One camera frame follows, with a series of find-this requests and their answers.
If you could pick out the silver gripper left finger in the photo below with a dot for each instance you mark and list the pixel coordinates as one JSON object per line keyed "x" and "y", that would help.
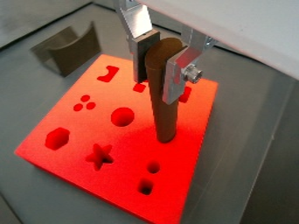
{"x": 142, "y": 36}

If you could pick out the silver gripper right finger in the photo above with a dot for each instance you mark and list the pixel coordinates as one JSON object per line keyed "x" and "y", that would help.
{"x": 180, "y": 67}

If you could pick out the black curved fixture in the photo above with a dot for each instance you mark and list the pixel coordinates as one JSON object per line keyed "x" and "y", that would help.
{"x": 66, "y": 51}

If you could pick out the red block with shaped holes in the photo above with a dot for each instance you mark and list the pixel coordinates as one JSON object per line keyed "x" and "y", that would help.
{"x": 96, "y": 142}

